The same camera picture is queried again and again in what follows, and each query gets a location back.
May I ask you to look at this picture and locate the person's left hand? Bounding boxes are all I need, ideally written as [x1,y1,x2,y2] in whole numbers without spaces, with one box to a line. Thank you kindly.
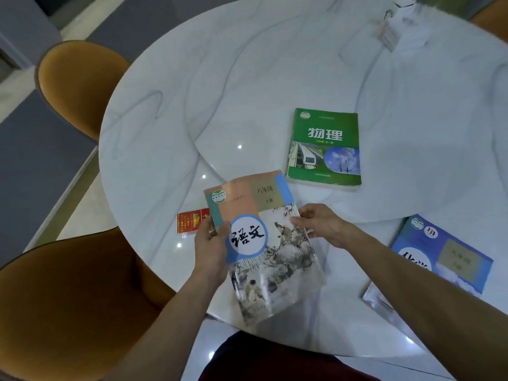
[193,215,232,288]

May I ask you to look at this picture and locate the person's right hand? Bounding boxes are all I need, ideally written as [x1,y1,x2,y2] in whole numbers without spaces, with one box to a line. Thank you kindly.
[290,203,359,250]

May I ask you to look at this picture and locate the textbook with ink painting cover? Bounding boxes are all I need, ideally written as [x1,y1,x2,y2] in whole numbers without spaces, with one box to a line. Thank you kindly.
[203,170,326,328]

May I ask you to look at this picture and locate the person's right forearm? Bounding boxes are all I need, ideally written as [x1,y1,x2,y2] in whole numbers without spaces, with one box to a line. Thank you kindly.
[337,224,508,381]

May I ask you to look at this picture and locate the person's left forearm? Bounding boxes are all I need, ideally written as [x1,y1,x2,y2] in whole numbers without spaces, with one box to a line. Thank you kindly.
[104,270,229,381]

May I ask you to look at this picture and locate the small red box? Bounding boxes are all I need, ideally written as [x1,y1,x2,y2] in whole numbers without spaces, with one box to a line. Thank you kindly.
[177,208,211,235]

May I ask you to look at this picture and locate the green textbook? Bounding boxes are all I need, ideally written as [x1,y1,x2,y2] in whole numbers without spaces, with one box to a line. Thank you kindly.
[285,108,362,192]

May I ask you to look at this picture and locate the person's dark red shorts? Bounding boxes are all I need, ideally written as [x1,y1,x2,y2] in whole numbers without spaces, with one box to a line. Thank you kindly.
[198,331,382,381]

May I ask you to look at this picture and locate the blue textbook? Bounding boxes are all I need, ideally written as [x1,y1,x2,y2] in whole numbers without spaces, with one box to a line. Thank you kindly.
[362,214,494,338]

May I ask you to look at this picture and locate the orange chair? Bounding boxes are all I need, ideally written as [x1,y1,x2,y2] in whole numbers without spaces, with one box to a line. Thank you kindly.
[0,227,178,381]
[469,0,508,33]
[35,40,132,143]

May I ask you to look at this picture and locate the white paper tag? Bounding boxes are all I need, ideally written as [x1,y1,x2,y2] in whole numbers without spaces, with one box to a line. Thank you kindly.
[376,10,410,53]

